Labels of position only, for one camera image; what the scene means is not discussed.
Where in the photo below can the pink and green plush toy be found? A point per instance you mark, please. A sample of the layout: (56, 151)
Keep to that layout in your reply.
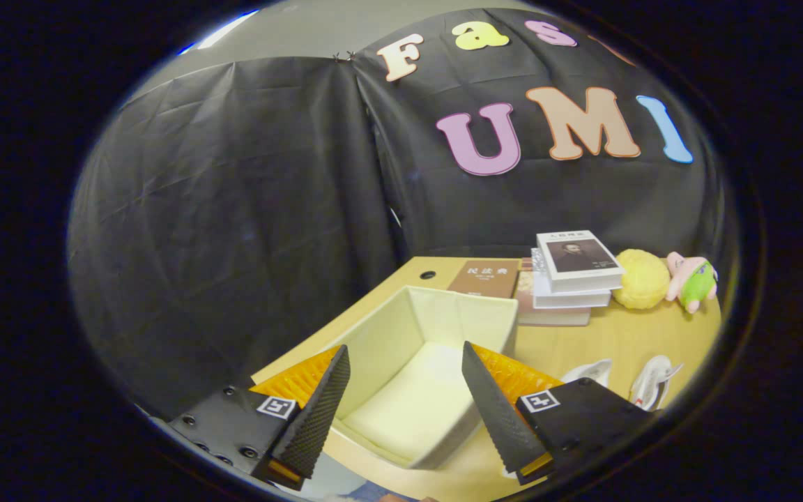
(696, 282)

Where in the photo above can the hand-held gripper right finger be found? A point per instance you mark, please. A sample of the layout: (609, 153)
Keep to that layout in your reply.
(495, 411)

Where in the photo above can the yellow knitted plush ball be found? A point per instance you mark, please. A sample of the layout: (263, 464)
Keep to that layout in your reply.
(642, 279)

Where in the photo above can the plain white book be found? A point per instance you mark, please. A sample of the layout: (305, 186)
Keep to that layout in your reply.
(569, 298)

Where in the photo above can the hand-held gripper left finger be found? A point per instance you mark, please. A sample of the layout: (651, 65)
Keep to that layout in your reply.
(318, 411)

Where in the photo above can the cream fabric storage box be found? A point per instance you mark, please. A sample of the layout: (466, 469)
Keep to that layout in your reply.
(415, 390)

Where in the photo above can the white shoe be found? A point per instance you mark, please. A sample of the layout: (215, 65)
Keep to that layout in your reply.
(652, 380)
(591, 371)

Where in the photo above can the brown hardcover book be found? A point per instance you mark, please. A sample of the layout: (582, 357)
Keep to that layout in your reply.
(483, 279)

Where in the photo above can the pinkish brown thick book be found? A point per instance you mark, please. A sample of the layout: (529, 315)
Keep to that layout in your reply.
(548, 315)

